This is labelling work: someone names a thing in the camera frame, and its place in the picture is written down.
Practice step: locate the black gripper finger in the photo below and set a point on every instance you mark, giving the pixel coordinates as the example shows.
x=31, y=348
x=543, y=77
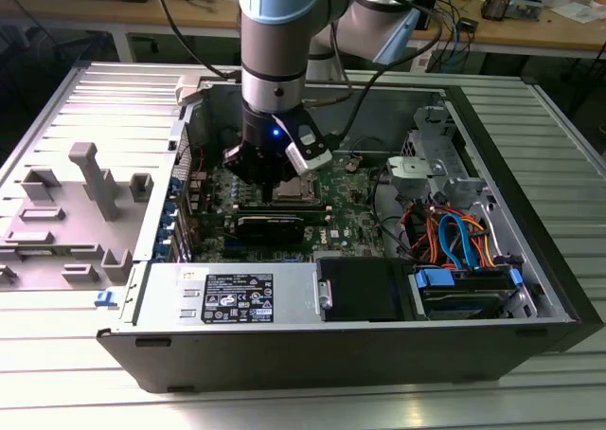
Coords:
x=248, y=167
x=283, y=174

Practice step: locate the small CPU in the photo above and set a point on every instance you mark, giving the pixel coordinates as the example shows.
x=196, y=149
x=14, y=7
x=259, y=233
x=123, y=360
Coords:
x=290, y=191

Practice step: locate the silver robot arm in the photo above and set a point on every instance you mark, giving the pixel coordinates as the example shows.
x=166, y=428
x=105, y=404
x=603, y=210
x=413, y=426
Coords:
x=270, y=46

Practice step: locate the RAM stick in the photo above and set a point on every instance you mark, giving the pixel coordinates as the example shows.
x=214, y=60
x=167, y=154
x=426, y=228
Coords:
x=293, y=207

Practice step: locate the black graphics card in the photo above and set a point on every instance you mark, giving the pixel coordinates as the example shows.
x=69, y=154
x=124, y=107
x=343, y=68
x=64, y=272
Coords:
x=270, y=231

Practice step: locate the green motherboard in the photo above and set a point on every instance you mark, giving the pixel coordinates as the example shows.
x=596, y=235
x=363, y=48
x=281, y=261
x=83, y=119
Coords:
x=350, y=212

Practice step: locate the beige case latch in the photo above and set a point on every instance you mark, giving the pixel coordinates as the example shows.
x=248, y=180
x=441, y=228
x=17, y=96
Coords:
x=187, y=91

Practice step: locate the silver power supply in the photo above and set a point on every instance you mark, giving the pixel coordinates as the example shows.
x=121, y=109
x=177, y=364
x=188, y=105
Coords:
x=293, y=292

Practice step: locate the silver drive cage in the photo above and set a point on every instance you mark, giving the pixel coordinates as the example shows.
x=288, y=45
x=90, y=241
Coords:
x=402, y=169

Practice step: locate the blue disk carrier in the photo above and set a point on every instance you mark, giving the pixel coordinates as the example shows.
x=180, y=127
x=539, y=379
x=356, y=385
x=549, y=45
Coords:
x=435, y=278

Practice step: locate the wooden desk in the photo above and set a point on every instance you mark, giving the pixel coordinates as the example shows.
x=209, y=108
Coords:
x=118, y=12

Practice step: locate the black PC case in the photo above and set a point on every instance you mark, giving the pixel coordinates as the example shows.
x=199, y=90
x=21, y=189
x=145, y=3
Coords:
x=331, y=359

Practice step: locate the small blue clip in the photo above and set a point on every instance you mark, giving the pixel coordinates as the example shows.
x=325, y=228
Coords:
x=105, y=298

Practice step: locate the grey parts rack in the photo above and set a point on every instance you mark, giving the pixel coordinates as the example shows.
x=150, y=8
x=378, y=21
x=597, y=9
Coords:
x=57, y=259

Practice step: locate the small metal heatsink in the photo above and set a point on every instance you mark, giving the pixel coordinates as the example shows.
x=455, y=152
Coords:
x=494, y=6

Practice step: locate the grey electronics box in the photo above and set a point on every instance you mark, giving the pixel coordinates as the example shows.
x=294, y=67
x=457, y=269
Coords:
x=525, y=6

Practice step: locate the white paper sheet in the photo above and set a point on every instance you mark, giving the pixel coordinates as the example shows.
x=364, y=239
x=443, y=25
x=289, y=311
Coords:
x=577, y=12

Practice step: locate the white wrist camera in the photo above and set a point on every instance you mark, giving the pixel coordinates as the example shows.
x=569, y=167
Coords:
x=308, y=162

